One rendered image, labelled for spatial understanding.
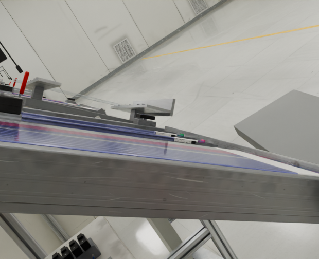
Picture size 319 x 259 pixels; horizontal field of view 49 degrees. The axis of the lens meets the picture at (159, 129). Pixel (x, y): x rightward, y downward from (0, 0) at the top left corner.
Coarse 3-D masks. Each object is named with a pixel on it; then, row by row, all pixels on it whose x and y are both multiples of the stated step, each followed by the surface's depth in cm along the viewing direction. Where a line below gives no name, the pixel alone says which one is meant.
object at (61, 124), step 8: (24, 120) 67; (32, 120) 67; (40, 120) 68; (48, 120) 68; (56, 120) 70; (80, 128) 71; (88, 128) 72; (96, 128) 72; (104, 128) 73; (112, 128) 74; (136, 136) 76; (144, 136) 77; (152, 136) 77; (160, 136) 78; (168, 136) 80
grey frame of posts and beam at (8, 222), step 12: (0, 216) 98; (12, 216) 99; (12, 228) 100; (216, 228) 127; (24, 240) 102; (36, 240) 106; (216, 240) 128; (24, 252) 102; (36, 252) 103; (228, 252) 132
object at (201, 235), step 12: (204, 228) 127; (72, 240) 90; (84, 240) 88; (192, 240) 124; (204, 240) 126; (72, 252) 87; (84, 252) 88; (96, 252) 89; (180, 252) 122; (192, 252) 124
